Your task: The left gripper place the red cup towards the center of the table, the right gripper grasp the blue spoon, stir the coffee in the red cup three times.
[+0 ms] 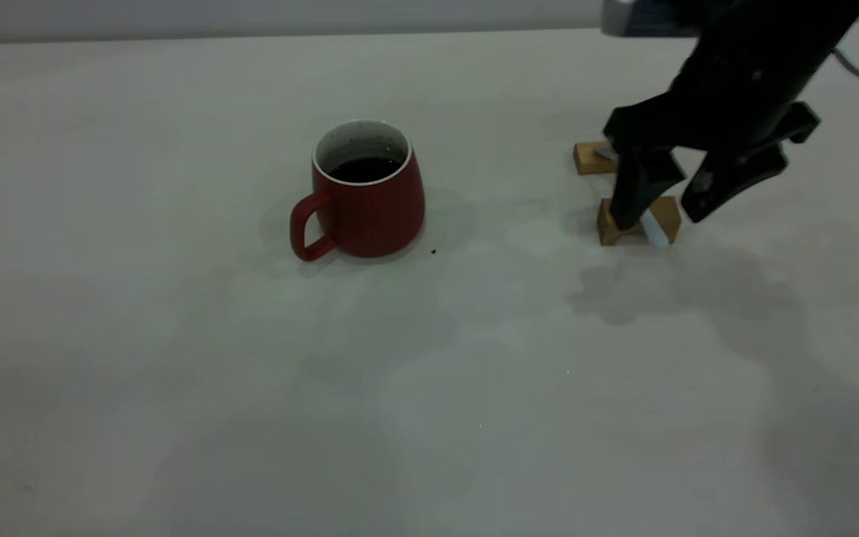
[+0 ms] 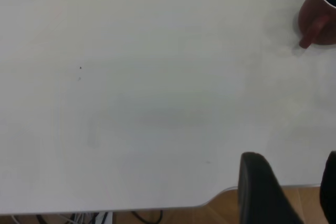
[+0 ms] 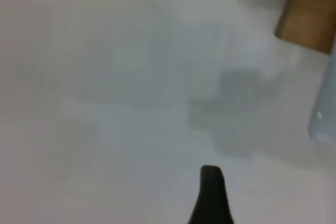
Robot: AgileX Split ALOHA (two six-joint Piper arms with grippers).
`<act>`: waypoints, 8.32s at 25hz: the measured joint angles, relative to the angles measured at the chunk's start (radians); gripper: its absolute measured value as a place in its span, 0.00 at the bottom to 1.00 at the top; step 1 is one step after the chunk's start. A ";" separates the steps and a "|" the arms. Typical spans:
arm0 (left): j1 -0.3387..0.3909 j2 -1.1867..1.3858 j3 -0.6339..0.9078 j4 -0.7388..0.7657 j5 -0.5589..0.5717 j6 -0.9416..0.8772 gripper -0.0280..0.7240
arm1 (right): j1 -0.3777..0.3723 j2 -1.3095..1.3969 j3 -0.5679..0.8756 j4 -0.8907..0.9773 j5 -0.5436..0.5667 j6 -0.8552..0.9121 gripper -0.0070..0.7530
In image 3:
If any arched wooden block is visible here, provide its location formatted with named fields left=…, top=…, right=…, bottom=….
left=274, top=0, right=336, bottom=55

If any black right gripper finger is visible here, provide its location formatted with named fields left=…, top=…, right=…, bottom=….
left=187, top=165, right=235, bottom=224

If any metal spoon with pale handle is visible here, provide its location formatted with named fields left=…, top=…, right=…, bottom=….
left=308, top=48, right=336, bottom=144

